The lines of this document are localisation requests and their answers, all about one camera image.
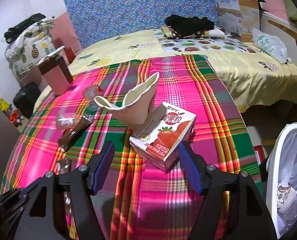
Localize pink green plaid tablecloth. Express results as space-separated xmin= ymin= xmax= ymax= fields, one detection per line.
xmin=0 ymin=54 xmax=260 ymax=240

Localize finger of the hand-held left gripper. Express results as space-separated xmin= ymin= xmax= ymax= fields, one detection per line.
xmin=0 ymin=199 xmax=30 ymax=218
xmin=0 ymin=180 xmax=41 ymax=202

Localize small red floor items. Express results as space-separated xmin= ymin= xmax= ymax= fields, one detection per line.
xmin=8 ymin=110 xmax=24 ymax=127

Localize white round bin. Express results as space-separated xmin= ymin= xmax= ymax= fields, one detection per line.
xmin=265 ymin=122 xmax=297 ymax=240

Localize black folded garment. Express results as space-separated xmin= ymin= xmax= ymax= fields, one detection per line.
xmin=4 ymin=13 xmax=47 ymax=43

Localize brown snack wrapper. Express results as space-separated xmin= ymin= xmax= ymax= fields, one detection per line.
xmin=63 ymin=191 xmax=74 ymax=215
xmin=58 ymin=114 xmax=95 ymax=152
xmin=56 ymin=159 xmax=71 ymax=174

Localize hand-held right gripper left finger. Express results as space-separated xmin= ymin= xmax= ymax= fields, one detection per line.
xmin=21 ymin=141 xmax=115 ymax=240

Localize yellow packet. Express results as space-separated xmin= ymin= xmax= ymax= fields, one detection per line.
xmin=0 ymin=97 xmax=10 ymax=112

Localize black suitcase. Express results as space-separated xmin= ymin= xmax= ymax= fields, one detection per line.
xmin=13 ymin=82 xmax=42 ymax=119

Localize white plastic bag green print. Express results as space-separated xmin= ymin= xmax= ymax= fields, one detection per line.
xmin=252 ymin=28 xmax=288 ymax=63

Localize clear plastic bottle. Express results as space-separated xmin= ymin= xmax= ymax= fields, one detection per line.
xmin=82 ymin=85 xmax=104 ymax=112

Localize pineapple print bedding bundle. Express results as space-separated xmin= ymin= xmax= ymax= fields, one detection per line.
xmin=5 ymin=17 xmax=57 ymax=77

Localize wooden side table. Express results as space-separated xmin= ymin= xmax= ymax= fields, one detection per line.
xmin=267 ymin=19 xmax=297 ymax=80

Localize pink tumbler with brown lid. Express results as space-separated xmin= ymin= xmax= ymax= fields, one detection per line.
xmin=38 ymin=56 xmax=74 ymax=96

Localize translucent white bin liner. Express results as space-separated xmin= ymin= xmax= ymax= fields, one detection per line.
xmin=267 ymin=132 xmax=297 ymax=238

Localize yellow pineapple print bed sheet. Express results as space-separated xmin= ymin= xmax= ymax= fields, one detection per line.
xmin=33 ymin=29 xmax=297 ymax=113

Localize clear plastic cup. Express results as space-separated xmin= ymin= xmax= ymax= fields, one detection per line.
xmin=55 ymin=107 xmax=76 ymax=130

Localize brown polka dot cloth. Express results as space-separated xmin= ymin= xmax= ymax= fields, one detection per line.
xmin=162 ymin=27 xmax=211 ymax=40

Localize fruit print white cloth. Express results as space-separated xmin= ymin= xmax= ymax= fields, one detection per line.
xmin=155 ymin=29 xmax=261 ymax=53

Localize blue floral headboard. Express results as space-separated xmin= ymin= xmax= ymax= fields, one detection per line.
xmin=63 ymin=0 xmax=235 ymax=49

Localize strawberry print drink carton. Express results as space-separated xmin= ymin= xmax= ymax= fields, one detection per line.
xmin=129 ymin=101 xmax=197 ymax=172

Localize open cardboard box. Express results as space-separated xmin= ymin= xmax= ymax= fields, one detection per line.
xmin=208 ymin=0 xmax=267 ymax=43

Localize black clothes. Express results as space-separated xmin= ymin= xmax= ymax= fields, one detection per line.
xmin=165 ymin=14 xmax=215 ymax=37

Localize pink cabinet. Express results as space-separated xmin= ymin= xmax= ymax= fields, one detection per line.
xmin=18 ymin=46 xmax=76 ymax=90

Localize red box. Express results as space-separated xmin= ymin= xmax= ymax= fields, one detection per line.
xmin=253 ymin=144 xmax=266 ymax=165

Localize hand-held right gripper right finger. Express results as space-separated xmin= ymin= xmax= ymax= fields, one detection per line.
xmin=178 ymin=141 xmax=276 ymax=240

